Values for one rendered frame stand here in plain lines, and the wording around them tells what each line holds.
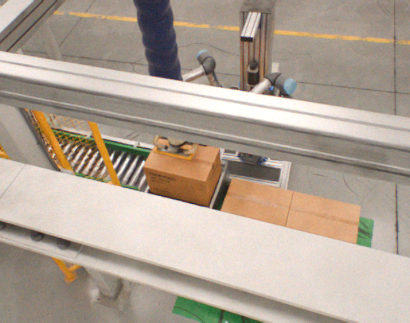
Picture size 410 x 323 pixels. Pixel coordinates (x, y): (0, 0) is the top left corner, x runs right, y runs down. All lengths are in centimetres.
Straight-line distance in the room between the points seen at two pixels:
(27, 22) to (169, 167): 226
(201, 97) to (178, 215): 31
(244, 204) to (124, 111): 299
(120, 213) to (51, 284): 381
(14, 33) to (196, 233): 119
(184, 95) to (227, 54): 549
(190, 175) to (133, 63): 319
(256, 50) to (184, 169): 119
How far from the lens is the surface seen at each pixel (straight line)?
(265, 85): 338
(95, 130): 318
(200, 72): 353
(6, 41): 168
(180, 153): 352
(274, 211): 389
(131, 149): 439
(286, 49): 650
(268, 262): 68
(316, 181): 482
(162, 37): 279
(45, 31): 600
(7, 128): 237
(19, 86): 116
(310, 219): 389
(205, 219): 72
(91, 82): 103
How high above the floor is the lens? 383
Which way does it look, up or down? 50 degrees down
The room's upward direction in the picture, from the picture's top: 7 degrees counter-clockwise
